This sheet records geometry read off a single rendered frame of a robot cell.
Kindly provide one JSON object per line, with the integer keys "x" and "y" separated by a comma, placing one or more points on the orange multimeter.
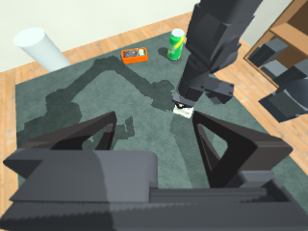
{"x": 134, "y": 55}

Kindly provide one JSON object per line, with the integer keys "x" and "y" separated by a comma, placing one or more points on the green and yellow drink can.
{"x": 176, "y": 40}

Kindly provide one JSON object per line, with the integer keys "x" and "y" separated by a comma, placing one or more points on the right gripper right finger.
{"x": 247, "y": 149}

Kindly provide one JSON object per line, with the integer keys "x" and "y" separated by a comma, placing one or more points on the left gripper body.
{"x": 180, "y": 93}

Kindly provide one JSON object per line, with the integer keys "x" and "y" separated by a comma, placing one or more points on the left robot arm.
{"x": 213, "y": 31}

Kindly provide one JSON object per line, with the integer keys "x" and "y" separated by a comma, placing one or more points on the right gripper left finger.
{"x": 72, "y": 137}

